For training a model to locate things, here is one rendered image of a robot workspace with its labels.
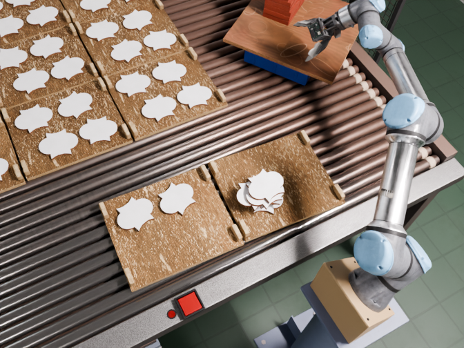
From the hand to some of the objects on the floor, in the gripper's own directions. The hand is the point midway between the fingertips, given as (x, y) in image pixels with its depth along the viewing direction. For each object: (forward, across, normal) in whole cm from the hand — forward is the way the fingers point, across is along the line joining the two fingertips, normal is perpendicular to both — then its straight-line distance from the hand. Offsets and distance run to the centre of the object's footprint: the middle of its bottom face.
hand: (300, 43), depth 192 cm
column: (+61, +135, +22) cm, 150 cm away
